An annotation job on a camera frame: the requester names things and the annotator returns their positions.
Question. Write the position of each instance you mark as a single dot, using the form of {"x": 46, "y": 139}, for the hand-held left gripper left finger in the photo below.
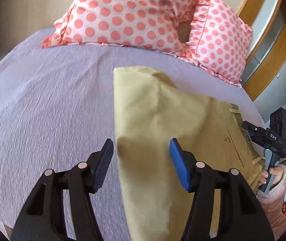
{"x": 104, "y": 161}

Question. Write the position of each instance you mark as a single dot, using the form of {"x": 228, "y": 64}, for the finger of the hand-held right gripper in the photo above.
{"x": 251, "y": 128}

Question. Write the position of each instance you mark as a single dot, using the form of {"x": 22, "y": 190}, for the lilac bed sheet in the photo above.
{"x": 50, "y": 100}

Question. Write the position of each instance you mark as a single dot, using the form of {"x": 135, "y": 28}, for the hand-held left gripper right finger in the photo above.
{"x": 179, "y": 163}

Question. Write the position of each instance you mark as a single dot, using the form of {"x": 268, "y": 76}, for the large pink polka-dot pillow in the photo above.
{"x": 130, "y": 12}

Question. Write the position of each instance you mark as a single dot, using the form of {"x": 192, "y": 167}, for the khaki pants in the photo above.
{"x": 158, "y": 140}

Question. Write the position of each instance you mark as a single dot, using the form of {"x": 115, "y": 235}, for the small pink polka-dot pillow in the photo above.
{"x": 219, "y": 40}

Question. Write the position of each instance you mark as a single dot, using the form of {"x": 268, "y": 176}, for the person's right hand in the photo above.
{"x": 270, "y": 174}

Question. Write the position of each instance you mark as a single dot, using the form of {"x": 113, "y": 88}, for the person's pink-sleeved right forearm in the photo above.
{"x": 274, "y": 205}

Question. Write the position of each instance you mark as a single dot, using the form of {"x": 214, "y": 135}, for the wooden wardrobe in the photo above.
{"x": 270, "y": 35}

